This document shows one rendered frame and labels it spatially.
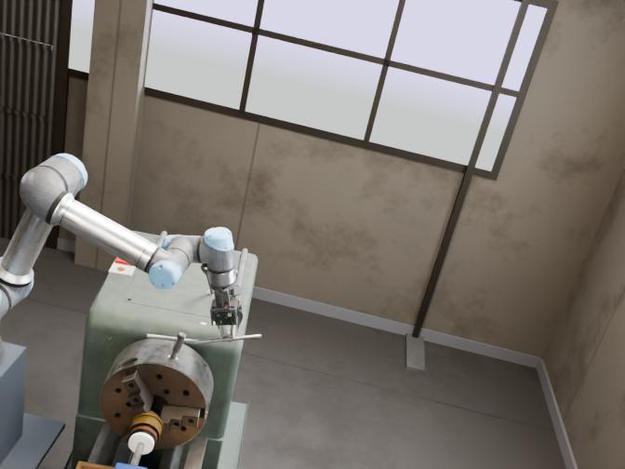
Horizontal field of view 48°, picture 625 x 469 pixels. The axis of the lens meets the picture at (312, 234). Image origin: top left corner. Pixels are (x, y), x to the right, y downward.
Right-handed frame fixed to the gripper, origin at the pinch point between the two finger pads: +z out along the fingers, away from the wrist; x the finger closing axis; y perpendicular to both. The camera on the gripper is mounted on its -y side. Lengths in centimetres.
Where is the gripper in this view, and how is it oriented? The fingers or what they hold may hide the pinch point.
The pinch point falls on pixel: (230, 337)
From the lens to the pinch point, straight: 211.4
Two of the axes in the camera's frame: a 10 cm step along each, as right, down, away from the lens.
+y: -0.1, 4.3, -9.0
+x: 10.0, -0.2, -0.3
